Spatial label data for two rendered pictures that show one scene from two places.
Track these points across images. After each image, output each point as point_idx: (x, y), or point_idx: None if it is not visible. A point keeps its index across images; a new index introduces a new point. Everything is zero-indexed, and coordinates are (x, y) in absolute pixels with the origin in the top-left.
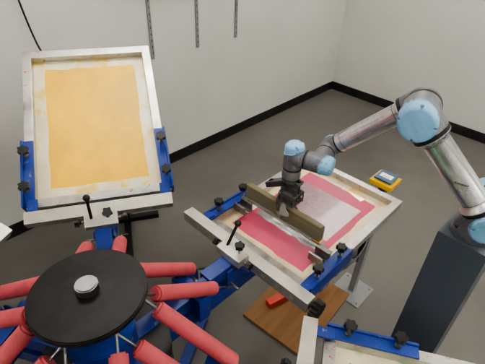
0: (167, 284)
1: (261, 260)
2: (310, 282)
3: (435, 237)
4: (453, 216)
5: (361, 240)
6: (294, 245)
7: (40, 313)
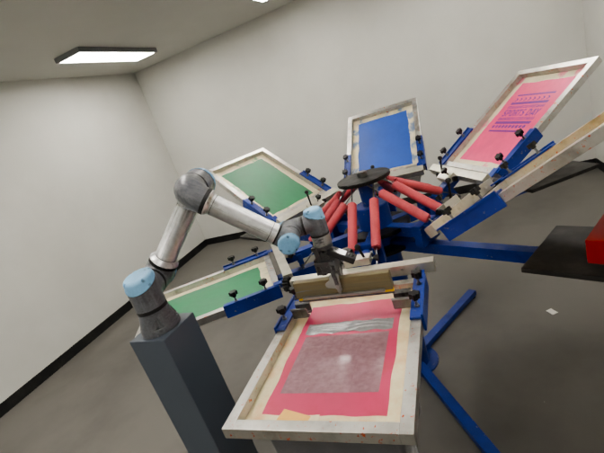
0: (351, 208)
1: None
2: None
3: (195, 318)
4: (172, 332)
5: (270, 345)
6: (332, 317)
7: (368, 170)
